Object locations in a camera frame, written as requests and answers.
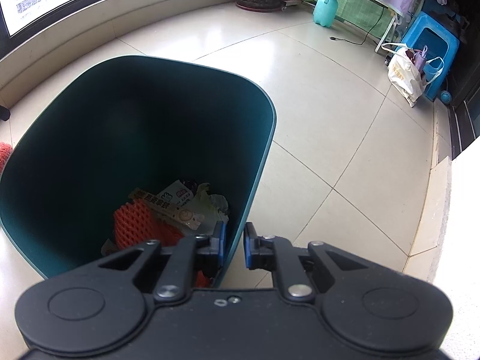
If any dark teal trash bin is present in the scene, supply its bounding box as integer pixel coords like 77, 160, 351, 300
1, 55, 277, 279

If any beige printed snack wrapper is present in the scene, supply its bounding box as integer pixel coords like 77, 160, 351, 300
128, 189, 204, 231

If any red foam fruit net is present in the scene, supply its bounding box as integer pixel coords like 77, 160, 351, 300
113, 197, 211, 289

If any white crumpled plastic wrapper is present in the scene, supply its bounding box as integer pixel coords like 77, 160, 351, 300
186, 183, 229, 235

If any white green printed box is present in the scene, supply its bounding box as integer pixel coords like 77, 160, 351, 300
156, 180, 194, 208

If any red knitted item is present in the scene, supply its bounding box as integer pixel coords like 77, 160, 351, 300
0, 142, 13, 173

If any white tote bag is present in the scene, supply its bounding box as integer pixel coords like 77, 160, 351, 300
381, 42, 445, 107

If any small blue ball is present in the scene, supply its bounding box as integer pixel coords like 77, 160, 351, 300
439, 90, 452, 105

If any teal spray bottle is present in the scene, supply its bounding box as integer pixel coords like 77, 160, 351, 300
313, 0, 338, 28

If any blue plastic stool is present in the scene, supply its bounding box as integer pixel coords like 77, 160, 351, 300
402, 11, 460, 101

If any black power cable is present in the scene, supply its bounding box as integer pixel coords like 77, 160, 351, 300
329, 4, 386, 47

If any white drying rack frame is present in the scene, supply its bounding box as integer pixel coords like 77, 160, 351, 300
335, 0, 399, 53

